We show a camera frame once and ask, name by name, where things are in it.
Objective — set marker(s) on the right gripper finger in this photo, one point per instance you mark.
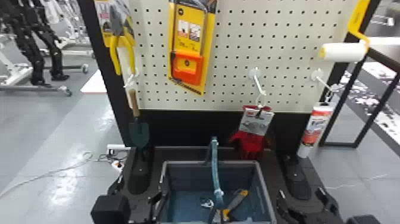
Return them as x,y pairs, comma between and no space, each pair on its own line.
326,201
286,208

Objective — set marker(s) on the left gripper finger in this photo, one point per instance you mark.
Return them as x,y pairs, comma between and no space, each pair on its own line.
160,206

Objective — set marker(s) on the blue basket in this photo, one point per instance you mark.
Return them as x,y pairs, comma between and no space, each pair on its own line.
187,178

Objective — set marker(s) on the white power strip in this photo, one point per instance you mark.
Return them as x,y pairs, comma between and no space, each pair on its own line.
116,147

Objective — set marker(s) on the red gloves on card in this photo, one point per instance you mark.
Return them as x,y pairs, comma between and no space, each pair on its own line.
250,142

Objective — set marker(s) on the white sealant tube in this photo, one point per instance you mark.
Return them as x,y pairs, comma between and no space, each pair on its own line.
316,126

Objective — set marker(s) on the hacksaw on yellow card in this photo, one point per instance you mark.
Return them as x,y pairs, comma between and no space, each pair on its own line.
187,67

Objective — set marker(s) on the black side table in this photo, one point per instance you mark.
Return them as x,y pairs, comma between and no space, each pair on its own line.
382,56

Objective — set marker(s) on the white pegboard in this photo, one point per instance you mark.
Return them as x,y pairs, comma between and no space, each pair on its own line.
275,47

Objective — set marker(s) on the yellow pliers on card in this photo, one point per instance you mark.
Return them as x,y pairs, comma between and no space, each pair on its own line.
121,43

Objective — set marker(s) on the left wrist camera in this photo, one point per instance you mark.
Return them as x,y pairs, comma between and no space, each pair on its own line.
110,210

